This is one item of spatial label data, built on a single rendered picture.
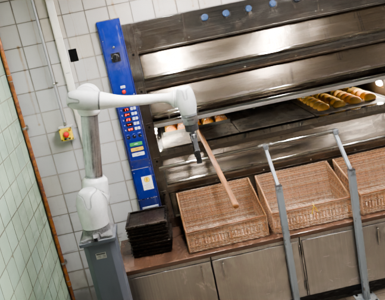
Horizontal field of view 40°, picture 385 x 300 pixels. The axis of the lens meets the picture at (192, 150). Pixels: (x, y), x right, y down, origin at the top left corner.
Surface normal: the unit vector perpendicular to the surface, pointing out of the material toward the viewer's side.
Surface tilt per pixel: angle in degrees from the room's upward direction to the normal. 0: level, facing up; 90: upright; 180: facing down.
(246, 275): 90
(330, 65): 70
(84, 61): 90
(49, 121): 90
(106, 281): 90
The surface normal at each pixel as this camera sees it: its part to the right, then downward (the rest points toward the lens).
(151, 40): 0.10, 0.25
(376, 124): 0.03, -0.09
